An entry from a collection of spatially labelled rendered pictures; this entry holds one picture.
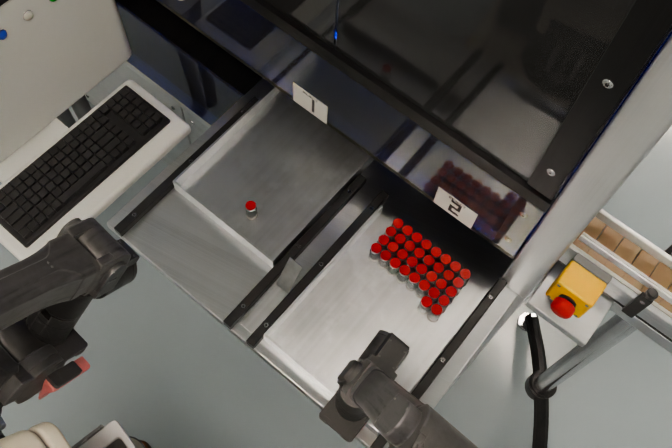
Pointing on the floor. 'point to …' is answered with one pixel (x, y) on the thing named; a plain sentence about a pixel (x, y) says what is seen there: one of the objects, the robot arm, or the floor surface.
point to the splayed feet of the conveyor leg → (535, 378)
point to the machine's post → (594, 180)
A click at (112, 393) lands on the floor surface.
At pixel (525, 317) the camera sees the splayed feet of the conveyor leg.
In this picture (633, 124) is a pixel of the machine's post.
